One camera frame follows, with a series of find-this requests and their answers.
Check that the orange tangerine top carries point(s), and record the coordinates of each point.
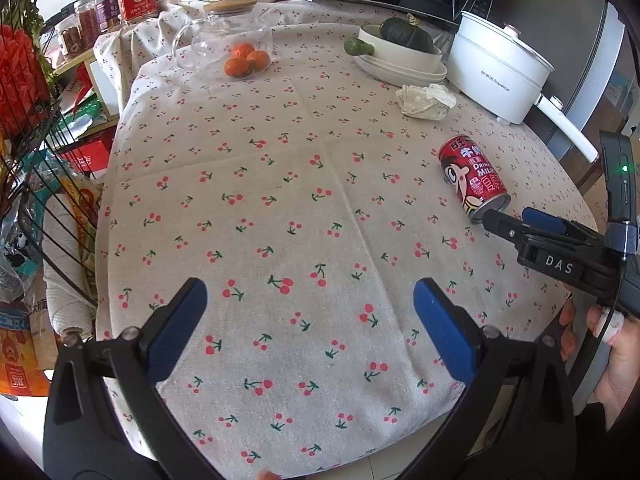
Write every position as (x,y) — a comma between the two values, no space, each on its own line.
(242,50)

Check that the glass teapot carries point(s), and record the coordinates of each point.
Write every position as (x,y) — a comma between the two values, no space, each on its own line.
(204,45)

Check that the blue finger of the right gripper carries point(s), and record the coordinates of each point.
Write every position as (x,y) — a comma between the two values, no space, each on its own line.
(539,222)
(520,234)

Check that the black wire rack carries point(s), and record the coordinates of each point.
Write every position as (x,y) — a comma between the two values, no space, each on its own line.
(49,205)

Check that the cherry print tablecloth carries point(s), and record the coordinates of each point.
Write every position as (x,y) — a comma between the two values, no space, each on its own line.
(309,206)

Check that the orange tangerine right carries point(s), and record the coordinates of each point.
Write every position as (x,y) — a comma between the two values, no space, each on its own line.
(259,60)

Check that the person right hand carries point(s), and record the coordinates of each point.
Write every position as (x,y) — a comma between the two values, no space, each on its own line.
(614,372)

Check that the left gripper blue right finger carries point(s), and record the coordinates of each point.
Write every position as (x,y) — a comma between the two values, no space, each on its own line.
(450,328)

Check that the white electric cooking pot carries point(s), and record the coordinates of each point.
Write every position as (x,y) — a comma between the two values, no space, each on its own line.
(495,68)

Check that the white stacked bowls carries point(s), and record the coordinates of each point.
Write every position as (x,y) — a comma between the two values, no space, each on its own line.
(402,60)

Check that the orange tangerine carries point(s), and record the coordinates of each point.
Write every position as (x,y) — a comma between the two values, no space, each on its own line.
(242,50)
(236,67)
(259,60)

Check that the red drink can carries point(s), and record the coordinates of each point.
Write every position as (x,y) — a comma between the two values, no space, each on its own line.
(474,178)

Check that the dark green pumpkin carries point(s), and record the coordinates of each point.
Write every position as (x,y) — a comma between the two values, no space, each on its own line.
(407,33)

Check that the green avocado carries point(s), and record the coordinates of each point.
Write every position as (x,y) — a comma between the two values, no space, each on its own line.
(354,46)

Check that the orange tangerine left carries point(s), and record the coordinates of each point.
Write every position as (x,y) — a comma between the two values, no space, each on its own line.
(236,67)

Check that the grey refrigerator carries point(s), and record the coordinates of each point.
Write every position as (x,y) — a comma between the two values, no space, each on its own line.
(583,40)

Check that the white paper tissue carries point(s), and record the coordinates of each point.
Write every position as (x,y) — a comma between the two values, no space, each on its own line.
(433,102)

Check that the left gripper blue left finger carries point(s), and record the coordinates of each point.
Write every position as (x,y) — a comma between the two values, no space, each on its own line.
(171,327)

